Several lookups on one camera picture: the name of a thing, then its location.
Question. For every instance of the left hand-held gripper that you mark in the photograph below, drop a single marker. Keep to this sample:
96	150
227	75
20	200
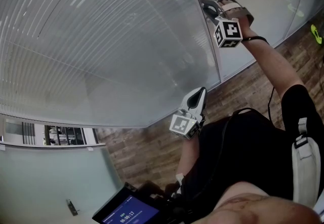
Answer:
181	126

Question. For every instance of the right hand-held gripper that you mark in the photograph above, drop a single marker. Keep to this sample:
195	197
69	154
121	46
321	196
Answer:
230	32

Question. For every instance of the person's left forearm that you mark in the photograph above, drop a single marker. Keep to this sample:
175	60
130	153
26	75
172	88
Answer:
188	154

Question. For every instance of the person's right forearm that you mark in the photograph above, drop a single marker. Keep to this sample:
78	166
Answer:
273	63

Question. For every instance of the person's right hand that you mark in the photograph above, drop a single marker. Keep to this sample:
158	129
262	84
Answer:
229	6

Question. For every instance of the black wristband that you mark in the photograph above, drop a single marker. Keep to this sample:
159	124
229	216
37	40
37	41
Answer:
258	38

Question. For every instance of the person's black shirt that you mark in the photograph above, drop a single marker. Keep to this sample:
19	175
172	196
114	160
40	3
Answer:
240	147

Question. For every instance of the person's face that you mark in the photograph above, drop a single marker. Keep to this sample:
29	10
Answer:
253	207

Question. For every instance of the black tablet with blue screen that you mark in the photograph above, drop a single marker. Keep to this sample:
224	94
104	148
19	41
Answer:
129	214

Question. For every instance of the black framed window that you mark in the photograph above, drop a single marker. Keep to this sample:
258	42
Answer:
64	135

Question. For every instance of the black metal railing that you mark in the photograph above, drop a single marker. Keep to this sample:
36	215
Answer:
28	133

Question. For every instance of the frosted glass door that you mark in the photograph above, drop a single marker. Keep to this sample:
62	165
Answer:
38	185

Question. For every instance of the metal window frame post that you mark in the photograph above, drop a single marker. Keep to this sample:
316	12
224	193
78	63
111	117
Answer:
216	53

